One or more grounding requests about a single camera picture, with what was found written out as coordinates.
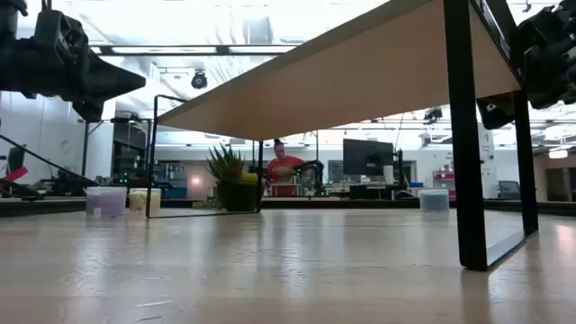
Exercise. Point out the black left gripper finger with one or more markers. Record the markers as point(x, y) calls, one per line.
point(112, 81)

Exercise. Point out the yellow candle jar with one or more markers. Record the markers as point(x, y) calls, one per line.
point(137, 201)

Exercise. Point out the wooden shelf riser black legs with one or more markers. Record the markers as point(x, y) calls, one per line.
point(360, 81)

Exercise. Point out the background black robot arm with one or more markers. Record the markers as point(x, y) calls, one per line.
point(67, 185)
point(315, 168)

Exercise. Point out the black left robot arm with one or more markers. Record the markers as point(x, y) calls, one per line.
point(9, 18)

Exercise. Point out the dark shelving unit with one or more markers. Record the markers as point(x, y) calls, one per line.
point(128, 153)

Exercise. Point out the black ceiling spotlight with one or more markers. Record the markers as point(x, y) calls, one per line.
point(199, 81)

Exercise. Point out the small dark monitor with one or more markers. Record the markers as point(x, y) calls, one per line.
point(17, 159)

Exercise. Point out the glowing ceiling lamp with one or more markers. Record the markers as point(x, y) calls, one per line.
point(558, 153)

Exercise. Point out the red bar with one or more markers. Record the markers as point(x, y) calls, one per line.
point(15, 174)

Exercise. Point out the black overhead beam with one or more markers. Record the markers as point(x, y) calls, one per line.
point(220, 50)

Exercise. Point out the white display pillar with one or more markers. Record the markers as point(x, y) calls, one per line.
point(492, 171)

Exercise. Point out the blue storage bin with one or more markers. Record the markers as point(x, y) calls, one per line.
point(175, 192)

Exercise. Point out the red storage rack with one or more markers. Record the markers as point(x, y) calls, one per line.
point(438, 176)

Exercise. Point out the potted green succulent plant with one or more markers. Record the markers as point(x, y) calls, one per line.
point(236, 195)

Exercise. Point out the person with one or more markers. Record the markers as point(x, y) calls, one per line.
point(283, 168)

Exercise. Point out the white cylinder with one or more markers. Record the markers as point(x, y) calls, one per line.
point(389, 174)

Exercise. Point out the black computer monitor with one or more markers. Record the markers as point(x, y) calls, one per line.
point(366, 157)

